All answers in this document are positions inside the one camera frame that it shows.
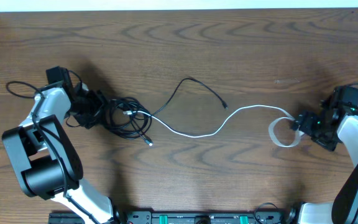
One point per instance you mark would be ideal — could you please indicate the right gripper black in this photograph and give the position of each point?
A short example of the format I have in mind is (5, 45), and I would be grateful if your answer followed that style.
(306, 120)

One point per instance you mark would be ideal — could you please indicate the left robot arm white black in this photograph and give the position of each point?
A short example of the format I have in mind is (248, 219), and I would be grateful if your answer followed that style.
(43, 158)

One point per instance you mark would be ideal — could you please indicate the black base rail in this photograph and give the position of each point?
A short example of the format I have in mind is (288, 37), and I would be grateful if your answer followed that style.
(268, 216)

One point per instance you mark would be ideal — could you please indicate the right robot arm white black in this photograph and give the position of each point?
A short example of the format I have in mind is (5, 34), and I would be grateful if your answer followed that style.
(342, 104)

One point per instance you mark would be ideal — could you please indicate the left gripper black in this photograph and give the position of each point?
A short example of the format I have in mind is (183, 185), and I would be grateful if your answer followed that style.
(100, 102)

